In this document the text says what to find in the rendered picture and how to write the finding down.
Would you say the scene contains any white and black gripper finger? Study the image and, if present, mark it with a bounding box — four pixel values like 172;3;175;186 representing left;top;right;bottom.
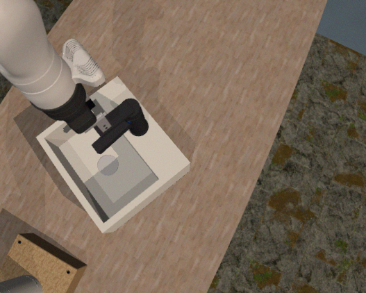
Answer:
84;112;111;133
85;93;95;109

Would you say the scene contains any white rectangular sink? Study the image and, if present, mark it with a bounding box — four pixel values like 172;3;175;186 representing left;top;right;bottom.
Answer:
36;76;190;233

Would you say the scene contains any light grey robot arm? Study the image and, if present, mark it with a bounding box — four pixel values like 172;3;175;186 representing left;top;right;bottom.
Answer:
0;0;62;293

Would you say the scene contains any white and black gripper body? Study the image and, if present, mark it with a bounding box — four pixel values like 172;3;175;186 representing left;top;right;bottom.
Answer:
20;38;106;134

